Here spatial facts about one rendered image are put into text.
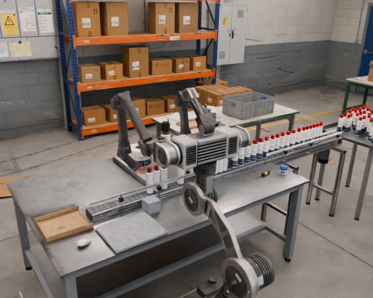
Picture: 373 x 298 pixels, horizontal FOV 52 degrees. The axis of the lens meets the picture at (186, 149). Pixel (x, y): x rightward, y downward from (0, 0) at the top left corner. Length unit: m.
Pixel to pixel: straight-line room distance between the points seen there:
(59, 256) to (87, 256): 0.16
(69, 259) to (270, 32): 8.00
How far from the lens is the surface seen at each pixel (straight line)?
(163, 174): 2.85
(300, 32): 10.33
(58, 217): 2.76
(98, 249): 2.41
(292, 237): 3.59
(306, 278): 3.63
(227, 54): 8.23
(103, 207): 2.72
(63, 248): 2.47
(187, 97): 2.20
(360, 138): 4.43
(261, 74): 9.57
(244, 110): 4.82
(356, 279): 3.78
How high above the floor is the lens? 2.25
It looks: 22 degrees down
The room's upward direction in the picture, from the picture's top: 1 degrees clockwise
